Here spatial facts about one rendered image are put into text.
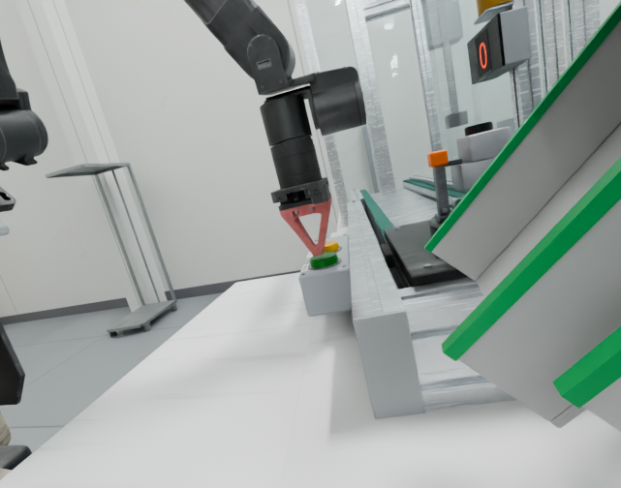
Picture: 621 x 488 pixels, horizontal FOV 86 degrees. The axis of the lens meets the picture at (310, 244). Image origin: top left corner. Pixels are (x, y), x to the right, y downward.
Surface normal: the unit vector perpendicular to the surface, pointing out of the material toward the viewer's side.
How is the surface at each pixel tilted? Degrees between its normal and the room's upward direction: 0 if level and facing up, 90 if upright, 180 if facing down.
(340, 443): 0
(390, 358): 90
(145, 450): 0
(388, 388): 90
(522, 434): 0
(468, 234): 90
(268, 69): 100
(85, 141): 90
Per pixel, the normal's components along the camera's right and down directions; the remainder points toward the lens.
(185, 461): -0.23, -0.95
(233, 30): -0.09, 0.43
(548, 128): -0.27, 0.26
